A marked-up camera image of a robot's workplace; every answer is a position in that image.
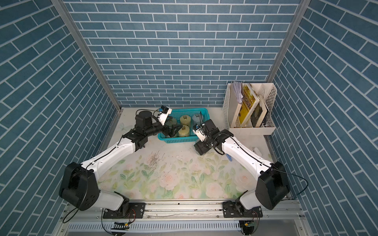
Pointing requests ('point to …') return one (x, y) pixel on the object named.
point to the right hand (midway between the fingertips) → (203, 144)
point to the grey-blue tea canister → (198, 119)
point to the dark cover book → (259, 113)
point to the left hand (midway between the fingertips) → (180, 122)
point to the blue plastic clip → (229, 157)
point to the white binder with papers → (235, 97)
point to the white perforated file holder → (268, 90)
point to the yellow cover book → (250, 102)
